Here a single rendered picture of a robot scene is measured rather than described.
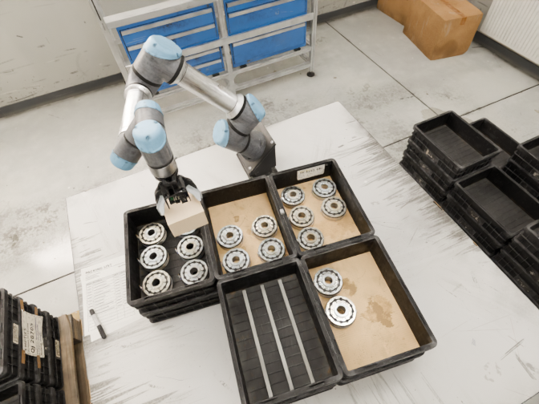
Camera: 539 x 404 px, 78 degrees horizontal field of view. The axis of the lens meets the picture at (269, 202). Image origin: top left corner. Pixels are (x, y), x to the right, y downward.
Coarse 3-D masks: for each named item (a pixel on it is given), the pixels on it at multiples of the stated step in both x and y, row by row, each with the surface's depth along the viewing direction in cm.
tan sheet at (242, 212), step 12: (228, 204) 144; (240, 204) 144; (252, 204) 144; (264, 204) 143; (216, 216) 141; (228, 216) 141; (240, 216) 140; (252, 216) 140; (216, 228) 137; (216, 240) 134; (252, 240) 133; (252, 252) 130; (252, 264) 127
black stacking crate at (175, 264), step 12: (132, 216) 135; (144, 216) 137; (156, 216) 139; (132, 228) 134; (168, 228) 139; (132, 240) 130; (168, 240) 135; (132, 252) 126; (168, 252) 132; (132, 264) 123; (168, 264) 129; (180, 264) 129; (132, 276) 119; (144, 276) 127; (132, 288) 116; (204, 288) 118; (216, 288) 122; (132, 300) 113; (168, 300) 117; (180, 300) 121; (144, 312) 119
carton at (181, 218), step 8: (168, 200) 111; (192, 200) 110; (168, 208) 109; (176, 208) 109; (184, 208) 108; (192, 208) 108; (200, 208) 108; (168, 216) 107; (176, 216) 107; (184, 216) 107; (192, 216) 107; (200, 216) 109; (168, 224) 105; (176, 224) 107; (184, 224) 108; (192, 224) 110; (200, 224) 112; (176, 232) 110; (184, 232) 112
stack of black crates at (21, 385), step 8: (16, 384) 139; (24, 384) 140; (0, 392) 138; (8, 392) 141; (16, 392) 144; (24, 392) 138; (32, 392) 145; (40, 392) 148; (48, 392) 155; (56, 392) 161; (64, 392) 165; (0, 400) 143; (8, 400) 145; (16, 400) 145; (24, 400) 137; (32, 400) 143; (40, 400) 146; (48, 400) 153; (56, 400) 159; (64, 400) 163
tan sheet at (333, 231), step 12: (312, 180) 150; (336, 192) 145; (312, 204) 142; (288, 216) 139; (348, 216) 138; (324, 228) 135; (336, 228) 135; (348, 228) 134; (324, 240) 132; (336, 240) 131
